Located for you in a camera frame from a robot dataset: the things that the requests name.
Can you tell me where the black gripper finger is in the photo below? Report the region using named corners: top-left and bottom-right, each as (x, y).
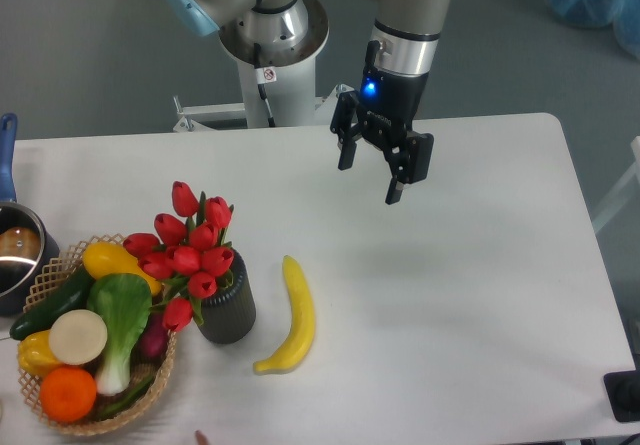
top-left (384, 131), bottom-right (434, 205)
top-left (330, 91), bottom-right (359, 171)

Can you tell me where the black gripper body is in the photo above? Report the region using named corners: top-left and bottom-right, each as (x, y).
top-left (356, 67), bottom-right (429, 153)

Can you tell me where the red tulip bouquet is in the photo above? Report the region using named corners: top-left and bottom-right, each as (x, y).
top-left (124, 181), bottom-right (235, 332)

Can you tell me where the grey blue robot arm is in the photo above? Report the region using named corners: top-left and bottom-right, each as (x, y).
top-left (166, 0), bottom-right (451, 204)

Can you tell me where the dark grey ribbed vase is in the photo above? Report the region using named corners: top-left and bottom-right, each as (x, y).
top-left (198, 250), bottom-right (256, 345)

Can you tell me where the person fingertip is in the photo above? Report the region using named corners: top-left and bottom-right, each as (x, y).
top-left (194, 430), bottom-right (210, 445)

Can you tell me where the yellow plastic banana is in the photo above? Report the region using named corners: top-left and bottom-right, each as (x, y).
top-left (253, 255), bottom-right (316, 375)

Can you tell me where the yellow squash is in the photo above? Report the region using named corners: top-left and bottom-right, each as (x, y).
top-left (82, 241), bottom-right (162, 296)

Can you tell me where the green bok choy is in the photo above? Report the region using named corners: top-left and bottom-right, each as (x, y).
top-left (87, 273), bottom-right (152, 396)

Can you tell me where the purple red onion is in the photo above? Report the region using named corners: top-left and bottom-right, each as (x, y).
top-left (138, 313), bottom-right (168, 360)

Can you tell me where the black device at table edge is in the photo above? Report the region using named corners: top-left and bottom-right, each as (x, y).
top-left (603, 370), bottom-right (639, 423)

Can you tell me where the dark green cucumber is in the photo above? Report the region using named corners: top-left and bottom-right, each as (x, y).
top-left (9, 266), bottom-right (95, 341)

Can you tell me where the green chili pepper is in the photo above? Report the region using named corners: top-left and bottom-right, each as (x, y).
top-left (95, 375), bottom-right (155, 421)

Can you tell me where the woven wicker basket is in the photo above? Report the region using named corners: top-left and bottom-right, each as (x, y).
top-left (18, 234), bottom-right (177, 437)

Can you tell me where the dark blue saucepan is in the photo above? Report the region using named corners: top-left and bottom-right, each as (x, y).
top-left (1, 113), bottom-right (59, 317)

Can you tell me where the white round radish slice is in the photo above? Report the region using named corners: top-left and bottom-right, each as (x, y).
top-left (48, 309), bottom-right (108, 366)

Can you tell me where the yellow bell pepper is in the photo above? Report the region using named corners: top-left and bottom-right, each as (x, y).
top-left (17, 330), bottom-right (64, 377)

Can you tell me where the orange fruit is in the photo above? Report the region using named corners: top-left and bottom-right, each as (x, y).
top-left (39, 366), bottom-right (97, 423)

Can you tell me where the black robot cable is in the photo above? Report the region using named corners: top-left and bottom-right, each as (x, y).
top-left (252, 42), bottom-right (277, 129)

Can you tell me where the white metal frame right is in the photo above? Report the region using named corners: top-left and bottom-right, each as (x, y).
top-left (591, 136), bottom-right (639, 234)

